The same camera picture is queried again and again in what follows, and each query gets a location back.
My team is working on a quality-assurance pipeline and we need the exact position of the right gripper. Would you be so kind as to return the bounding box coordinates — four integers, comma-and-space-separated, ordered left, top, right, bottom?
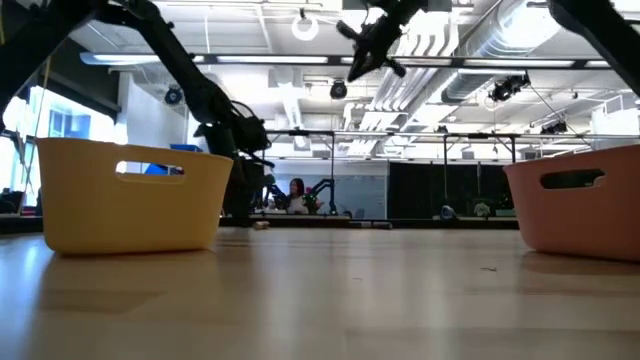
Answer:
335, 0, 429, 84

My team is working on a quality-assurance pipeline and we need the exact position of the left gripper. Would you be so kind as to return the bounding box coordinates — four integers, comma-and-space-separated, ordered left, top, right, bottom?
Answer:
193, 121, 276, 227

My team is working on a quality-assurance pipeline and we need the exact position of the yellow plastic bin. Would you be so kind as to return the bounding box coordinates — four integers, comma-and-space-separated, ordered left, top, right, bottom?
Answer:
34, 137, 235, 257

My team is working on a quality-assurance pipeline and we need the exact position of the person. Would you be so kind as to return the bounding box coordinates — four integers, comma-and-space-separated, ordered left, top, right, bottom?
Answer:
285, 177, 326, 216

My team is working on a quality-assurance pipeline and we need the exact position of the rack with blue red bins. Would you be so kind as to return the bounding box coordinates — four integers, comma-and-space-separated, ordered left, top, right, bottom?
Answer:
143, 143, 205, 176

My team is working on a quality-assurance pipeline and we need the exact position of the black cabinet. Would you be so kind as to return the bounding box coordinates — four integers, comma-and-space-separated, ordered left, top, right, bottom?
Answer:
388, 162, 516, 220

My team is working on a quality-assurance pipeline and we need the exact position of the black stage light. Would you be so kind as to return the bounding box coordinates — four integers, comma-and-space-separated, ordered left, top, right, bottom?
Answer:
488, 73, 532, 104
539, 120, 569, 136

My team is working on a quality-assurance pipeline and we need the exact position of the pink plastic basket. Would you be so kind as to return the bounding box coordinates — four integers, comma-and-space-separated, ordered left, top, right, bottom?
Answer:
503, 144, 640, 264

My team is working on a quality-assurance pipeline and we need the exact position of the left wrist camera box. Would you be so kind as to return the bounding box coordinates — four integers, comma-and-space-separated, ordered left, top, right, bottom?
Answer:
229, 99, 272, 155

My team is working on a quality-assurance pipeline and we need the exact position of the white cable coil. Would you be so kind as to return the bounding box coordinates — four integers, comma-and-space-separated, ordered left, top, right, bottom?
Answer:
291, 14, 320, 42

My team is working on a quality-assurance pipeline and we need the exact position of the black aluminium table frame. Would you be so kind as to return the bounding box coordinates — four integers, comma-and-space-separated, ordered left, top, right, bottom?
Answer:
0, 213, 520, 234

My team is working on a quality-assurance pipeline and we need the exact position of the yellow cable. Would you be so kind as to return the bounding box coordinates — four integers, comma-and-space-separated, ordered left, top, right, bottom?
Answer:
19, 54, 54, 211

